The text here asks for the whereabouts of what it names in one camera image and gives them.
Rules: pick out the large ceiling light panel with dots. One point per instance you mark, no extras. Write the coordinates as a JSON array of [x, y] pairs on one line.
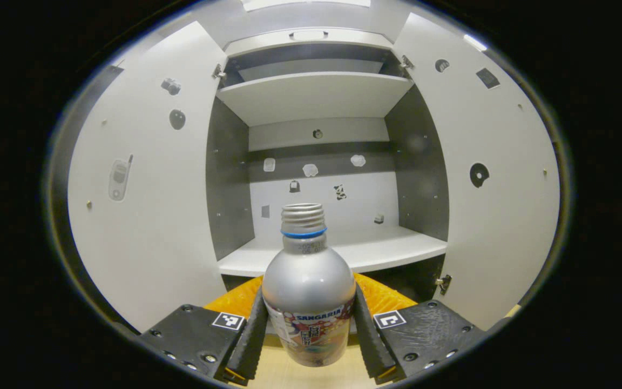
[[305, 3]]

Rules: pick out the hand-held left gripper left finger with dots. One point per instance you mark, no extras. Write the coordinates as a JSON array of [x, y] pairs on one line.
[[251, 340]]

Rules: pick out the narrow white cabinet shelf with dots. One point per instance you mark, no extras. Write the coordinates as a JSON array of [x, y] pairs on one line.
[[305, 69]]

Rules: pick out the white cabinet with grey interior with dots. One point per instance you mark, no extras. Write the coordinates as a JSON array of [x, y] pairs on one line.
[[365, 194]]

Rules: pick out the white cabinet drawer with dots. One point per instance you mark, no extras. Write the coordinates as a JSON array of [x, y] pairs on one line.
[[354, 40]]

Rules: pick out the small ceiling light panel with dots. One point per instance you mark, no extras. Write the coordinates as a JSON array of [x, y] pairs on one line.
[[475, 43]]

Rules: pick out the white cabinet door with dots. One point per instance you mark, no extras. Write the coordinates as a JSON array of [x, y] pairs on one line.
[[500, 227], [154, 243]]

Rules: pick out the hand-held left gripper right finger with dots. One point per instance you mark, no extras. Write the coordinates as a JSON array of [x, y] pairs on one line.
[[367, 340]]

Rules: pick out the silver bottle with colourful label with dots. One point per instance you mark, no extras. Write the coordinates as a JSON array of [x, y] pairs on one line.
[[308, 281]]

